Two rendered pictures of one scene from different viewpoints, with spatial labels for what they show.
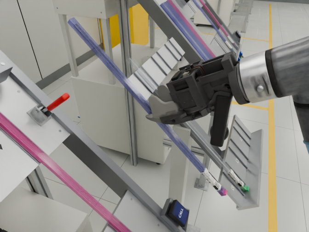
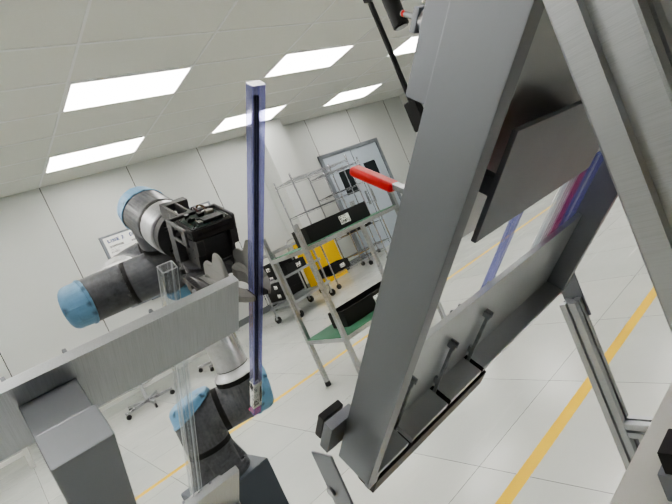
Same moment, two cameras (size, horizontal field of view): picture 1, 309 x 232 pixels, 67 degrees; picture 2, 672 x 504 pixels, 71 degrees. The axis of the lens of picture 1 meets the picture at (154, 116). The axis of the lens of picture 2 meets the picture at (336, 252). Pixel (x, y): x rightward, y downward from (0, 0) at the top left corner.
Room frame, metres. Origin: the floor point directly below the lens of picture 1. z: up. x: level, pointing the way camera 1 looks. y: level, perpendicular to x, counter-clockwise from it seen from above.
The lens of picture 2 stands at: (0.83, 0.38, 1.06)
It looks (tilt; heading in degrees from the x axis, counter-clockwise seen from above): 4 degrees down; 211
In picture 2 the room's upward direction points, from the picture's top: 24 degrees counter-clockwise
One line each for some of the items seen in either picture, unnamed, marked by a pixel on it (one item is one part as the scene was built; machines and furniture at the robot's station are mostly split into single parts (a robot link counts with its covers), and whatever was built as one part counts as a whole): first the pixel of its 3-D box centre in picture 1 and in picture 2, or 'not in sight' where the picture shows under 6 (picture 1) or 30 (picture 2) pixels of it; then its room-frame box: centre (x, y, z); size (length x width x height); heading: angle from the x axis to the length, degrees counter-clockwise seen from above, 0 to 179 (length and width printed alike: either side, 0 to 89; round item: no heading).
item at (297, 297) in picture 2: not in sight; (294, 275); (-4.46, -3.58, 0.50); 0.90 x 0.54 x 1.00; 173
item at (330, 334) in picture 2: not in sight; (358, 283); (-2.00, -1.26, 0.55); 0.91 x 0.46 x 1.10; 159
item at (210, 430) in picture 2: not in sight; (199, 418); (0.06, -0.67, 0.72); 0.13 x 0.12 x 0.14; 137
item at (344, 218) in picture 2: not in sight; (332, 223); (-2.00, -1.26, 1.01); 0.57 x 0.17 x 0.11; 159
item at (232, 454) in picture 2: not in sight; (215, 459); (0.06, -0.68, 0.60); 0.15 x 0.15 x 0.10
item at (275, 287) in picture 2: not in sight; (283, 283); (-5.16, -4.37, 0.38); 0.64 x 0.44 x 0.75; 71
